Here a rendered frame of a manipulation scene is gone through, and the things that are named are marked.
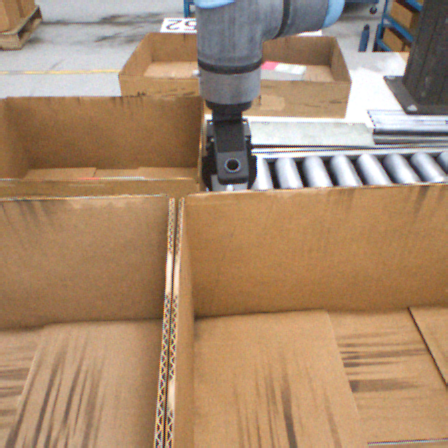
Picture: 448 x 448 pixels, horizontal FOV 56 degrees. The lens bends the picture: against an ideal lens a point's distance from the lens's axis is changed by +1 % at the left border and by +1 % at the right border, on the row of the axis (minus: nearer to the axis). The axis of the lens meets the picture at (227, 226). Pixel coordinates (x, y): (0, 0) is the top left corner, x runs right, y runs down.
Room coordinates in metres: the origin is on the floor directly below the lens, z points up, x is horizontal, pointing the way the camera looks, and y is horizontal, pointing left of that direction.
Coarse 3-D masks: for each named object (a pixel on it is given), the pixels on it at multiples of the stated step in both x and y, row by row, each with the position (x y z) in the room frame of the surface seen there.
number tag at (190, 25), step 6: (168, 24) 1.51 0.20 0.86; (174, 24) 1.51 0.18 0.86; (180, 24) 1.51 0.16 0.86; (186, 24) 1.51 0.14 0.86; (192, 24) 1.51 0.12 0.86; (162, 30) 1.47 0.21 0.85; (168, 30) 1.47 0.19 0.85; (174, 30) 1.47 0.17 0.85; (180, 30) 1.47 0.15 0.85; (186, 30) 1.47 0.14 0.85; (192, 30) 1.47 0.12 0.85
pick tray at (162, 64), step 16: (160, 32) 1.46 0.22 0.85; (176, 32) 1.46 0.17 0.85; (192, 32) 1.46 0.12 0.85; (144, 48) 1.39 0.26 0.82; (160, 48) 1.46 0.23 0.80; (176, 48) 1.46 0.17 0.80; (192, 48) 1.46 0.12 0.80; (128, 64) 1.19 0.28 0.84; (144, 64) 1.36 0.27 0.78; (160, 64) 1.43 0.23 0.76; (176, 64) 1.43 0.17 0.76; (192, 64) 1.42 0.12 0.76; (128, 80) 1.09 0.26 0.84; (144, 80) 1.08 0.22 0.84; (160, 80) 1.08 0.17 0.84; (176, 80) 1.08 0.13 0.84; (192, 80) 1.08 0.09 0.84; (208, 112) 1.07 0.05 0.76
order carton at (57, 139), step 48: (48, 96) 0.79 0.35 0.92; (96, 96) 0.79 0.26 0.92; (144, 96) 0.79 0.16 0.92; (192, 96) 0.80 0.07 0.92; (0, 144) 0.72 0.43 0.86; (48, 144) 0.79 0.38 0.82; (96, 144) 0.79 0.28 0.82; (144, 144) 0.79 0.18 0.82; (192, 144) 0.79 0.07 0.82; (0, 192) 0.50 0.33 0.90; (48, 192) 0.50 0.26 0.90; (96, 192) 0.50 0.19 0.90; (144, 192) 0.51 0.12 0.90; (192, 192) 0.51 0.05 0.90
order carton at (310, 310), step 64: (256, 192) 0.29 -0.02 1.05; (320, 192) 0.30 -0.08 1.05; (384, 192) 0.30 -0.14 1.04; (192, 256) 0.29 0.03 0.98; (256, 256) 0.29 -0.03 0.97; (320, 256) 0.30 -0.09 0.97; (384, 256) 0.30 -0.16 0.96; (192, 320) 0.26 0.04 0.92; (256, 320) 0.28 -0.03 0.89; (320, 320) 0.28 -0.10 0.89; (384, 320) 0.28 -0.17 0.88; (192, 384) 0.20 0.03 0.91; (256, 384) 0.21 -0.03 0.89; (320, 384) 0.21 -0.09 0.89; (384, 384) 0.21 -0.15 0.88
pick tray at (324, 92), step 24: (264, 48) 1.44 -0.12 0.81; (288, 48) 1.43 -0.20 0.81; (312, 48) 1.42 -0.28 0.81; (336, 48) 1.34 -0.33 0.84; (312, 72) 1.36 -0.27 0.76; (336, 72) 1.27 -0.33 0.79; (264, 96) 1.06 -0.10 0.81; (288, 96) 1.05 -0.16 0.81; (312, 96) 1.05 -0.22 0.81; (336, 96) 1.05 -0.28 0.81
